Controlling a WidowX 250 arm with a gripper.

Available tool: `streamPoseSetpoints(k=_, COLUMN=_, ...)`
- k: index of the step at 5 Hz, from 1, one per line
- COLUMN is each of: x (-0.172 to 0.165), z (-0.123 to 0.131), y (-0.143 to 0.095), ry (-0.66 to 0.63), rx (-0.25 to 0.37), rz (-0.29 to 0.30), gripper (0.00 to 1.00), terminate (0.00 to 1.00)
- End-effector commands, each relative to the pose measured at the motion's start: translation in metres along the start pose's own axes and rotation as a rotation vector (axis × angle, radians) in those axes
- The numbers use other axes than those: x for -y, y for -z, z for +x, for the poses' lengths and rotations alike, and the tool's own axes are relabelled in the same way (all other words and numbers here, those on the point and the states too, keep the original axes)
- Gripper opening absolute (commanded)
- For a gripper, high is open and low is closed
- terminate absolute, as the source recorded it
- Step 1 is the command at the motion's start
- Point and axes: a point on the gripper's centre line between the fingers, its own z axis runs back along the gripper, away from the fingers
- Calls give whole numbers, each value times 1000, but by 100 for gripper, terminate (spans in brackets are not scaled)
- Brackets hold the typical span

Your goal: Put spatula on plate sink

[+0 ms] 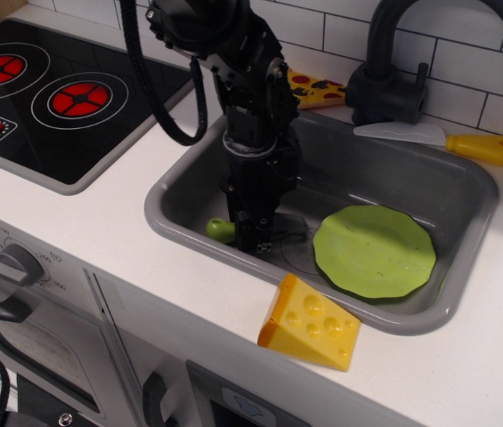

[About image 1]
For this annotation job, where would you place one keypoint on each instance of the grey plastic sink basin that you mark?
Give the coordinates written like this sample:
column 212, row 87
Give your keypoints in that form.
column 452, row 198

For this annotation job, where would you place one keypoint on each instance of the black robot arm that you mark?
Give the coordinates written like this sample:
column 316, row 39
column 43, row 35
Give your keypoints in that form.
column 251, row 83

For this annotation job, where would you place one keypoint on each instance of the black toy faucet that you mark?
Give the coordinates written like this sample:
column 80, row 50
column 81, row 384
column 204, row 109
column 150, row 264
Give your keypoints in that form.
column 375, row 91

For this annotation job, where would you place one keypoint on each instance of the green plastic plate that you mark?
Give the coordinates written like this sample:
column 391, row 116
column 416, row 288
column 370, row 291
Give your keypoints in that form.
column 374, row 251

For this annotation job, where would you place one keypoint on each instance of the green handled grey spatula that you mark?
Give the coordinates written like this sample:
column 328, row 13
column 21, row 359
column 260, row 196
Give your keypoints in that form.
column 222, row 230

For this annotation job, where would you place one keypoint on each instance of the yellow handled toy knife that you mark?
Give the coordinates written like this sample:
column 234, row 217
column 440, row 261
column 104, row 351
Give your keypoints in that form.
column 486, row 148

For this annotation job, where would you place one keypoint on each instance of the toy pizza slice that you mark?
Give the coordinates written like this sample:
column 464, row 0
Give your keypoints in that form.
column 315, row 93

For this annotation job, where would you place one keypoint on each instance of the black toy stovetop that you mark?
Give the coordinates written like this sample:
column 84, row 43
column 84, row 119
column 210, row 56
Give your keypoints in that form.
column 69, row 108

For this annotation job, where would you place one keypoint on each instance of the yellow toy cheese wedge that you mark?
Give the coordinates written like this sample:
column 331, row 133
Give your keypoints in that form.
column 304, row 324

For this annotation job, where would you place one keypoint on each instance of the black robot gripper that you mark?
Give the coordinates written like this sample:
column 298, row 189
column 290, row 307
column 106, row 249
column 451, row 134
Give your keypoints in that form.
column 257, row 180

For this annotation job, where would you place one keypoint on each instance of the black cabinet door handle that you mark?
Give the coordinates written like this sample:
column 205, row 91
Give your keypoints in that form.
column 153, row 391

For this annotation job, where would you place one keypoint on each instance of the grey oven knob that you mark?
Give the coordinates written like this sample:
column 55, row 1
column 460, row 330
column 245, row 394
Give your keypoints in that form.
column 18, row 266

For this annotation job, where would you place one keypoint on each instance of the white toy oven door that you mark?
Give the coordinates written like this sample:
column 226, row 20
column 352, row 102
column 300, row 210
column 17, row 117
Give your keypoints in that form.
column 64, row 347

